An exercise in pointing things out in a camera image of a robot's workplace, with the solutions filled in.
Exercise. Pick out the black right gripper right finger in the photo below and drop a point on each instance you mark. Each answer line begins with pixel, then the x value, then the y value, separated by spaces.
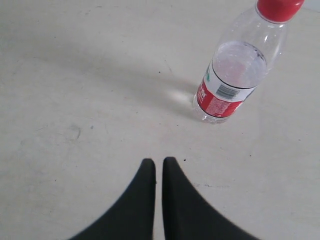
pixel 187 215

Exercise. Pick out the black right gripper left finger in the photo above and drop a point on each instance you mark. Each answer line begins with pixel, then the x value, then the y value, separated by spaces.
pixel 131 217

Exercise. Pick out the clear water bottle red label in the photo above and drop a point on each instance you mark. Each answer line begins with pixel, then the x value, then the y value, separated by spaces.
pixel 245 54

